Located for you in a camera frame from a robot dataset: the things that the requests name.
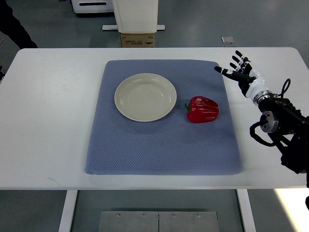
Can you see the metal base plate with screws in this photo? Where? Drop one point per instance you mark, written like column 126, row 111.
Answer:
column 158, row 221

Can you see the red bell pepper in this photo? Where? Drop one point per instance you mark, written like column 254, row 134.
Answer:
column 201, row 109

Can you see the white right table leg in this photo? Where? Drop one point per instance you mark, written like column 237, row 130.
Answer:
column 246, row 210

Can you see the white left table leg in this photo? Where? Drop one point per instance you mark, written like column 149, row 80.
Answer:
column 68, row 211

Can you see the brown cardboard box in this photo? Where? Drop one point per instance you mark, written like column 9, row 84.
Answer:
column 132, row 40

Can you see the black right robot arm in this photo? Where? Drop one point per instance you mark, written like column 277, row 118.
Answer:
column 283, row 126

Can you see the white pedestal column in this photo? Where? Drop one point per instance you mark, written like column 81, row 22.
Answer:
column 135, row 17

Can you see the small grey floor plate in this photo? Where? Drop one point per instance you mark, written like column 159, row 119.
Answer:
column 228, row 40

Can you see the blue textured mat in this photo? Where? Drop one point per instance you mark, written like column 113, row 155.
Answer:
column 172, row 145

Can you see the person in black clothing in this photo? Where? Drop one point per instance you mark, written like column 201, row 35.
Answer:
column 11, row 26

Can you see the white table leg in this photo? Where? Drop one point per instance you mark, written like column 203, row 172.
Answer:
column 68, row 211
column 246, row 210

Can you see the cream round plate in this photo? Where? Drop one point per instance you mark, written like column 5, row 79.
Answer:
column 145, row 97

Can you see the white cabinet with slot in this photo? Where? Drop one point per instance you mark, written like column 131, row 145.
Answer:
column 92, row 6

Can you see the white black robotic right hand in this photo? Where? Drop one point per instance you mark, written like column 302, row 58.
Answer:
column 249, row 78

